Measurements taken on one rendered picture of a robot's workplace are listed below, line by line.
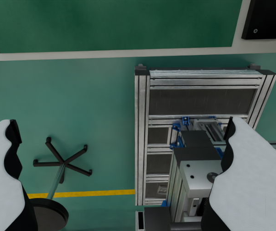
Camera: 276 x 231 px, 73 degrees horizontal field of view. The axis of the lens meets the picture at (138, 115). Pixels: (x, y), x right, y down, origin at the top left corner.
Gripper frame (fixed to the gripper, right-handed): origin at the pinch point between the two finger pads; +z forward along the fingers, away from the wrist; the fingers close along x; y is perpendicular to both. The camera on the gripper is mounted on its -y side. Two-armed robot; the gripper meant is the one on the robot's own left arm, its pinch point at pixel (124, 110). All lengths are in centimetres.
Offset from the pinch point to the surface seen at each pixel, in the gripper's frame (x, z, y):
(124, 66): -4, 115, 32
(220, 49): 24.4, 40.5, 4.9
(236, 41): 28.3, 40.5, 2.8
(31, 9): -22.6, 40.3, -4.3
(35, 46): -24.2, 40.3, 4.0
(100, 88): -22, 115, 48
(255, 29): 31.0, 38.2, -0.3
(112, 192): -21, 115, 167
